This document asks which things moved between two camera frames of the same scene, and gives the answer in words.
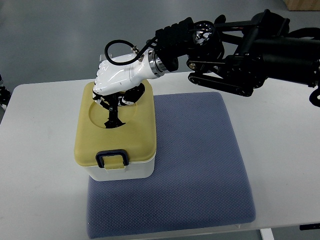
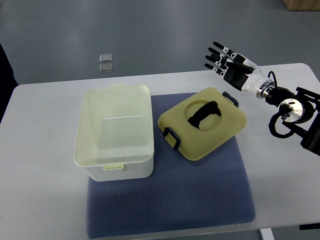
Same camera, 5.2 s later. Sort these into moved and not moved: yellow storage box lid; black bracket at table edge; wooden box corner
Moved: yellow storage box lid
Not moved: wooden box corner; black bracket at table edge
